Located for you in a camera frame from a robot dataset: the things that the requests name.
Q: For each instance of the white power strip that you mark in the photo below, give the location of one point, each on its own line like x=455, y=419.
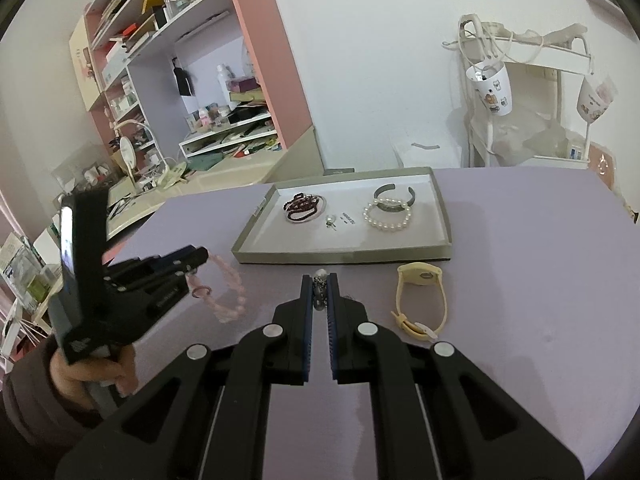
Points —
x=495, y=27

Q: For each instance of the purple tablecloth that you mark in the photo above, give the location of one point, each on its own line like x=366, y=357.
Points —
x=525, y=285

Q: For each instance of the round white mirror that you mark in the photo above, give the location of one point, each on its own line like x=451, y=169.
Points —
x=127, y=157

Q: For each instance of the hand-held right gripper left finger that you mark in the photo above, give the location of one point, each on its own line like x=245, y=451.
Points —
x=306, y=330

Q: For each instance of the clear plastic bag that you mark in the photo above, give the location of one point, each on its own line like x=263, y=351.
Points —
x=530, y=137

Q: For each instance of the dark green cloth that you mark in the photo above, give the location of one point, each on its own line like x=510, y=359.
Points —
x=205, y=161

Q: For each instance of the grey-green shallow tray box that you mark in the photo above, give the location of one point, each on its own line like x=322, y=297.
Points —
x=345, y=240

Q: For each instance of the beige desk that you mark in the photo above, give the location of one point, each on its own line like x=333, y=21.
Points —
x=225, y=177

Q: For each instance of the white metal rack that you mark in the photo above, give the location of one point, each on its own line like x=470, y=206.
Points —
x=545, y=55

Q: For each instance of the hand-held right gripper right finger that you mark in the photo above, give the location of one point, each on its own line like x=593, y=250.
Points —
x=334, y=335

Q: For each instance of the person's left hand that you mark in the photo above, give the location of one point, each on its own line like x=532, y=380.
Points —
x=85, y=380

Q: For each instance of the printed white cup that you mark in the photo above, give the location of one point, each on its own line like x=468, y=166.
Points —
x=492, y=90
x=595, y=100

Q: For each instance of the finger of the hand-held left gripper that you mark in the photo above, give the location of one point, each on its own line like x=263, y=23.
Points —
x=170, y=260
x=155, y=295

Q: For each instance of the pink and white shelving unit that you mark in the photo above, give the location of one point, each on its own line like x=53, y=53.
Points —
x=260, y=50

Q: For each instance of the pale yellow wristwatch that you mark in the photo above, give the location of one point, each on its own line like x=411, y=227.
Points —
x=430, y=280

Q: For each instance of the pearl stud earring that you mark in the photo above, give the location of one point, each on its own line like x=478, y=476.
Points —
x=329, y=220

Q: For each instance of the person's left forearm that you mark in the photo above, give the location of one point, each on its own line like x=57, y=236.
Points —
x=35, y=420

